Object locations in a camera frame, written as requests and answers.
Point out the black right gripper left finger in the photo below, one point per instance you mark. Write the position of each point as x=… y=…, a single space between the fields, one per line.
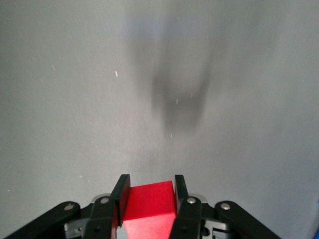
x=102 y=216

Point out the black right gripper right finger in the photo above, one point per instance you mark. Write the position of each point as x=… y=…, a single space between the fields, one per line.
x=192 y=216

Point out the red cube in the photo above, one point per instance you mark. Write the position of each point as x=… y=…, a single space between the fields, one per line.
x=149 y=204

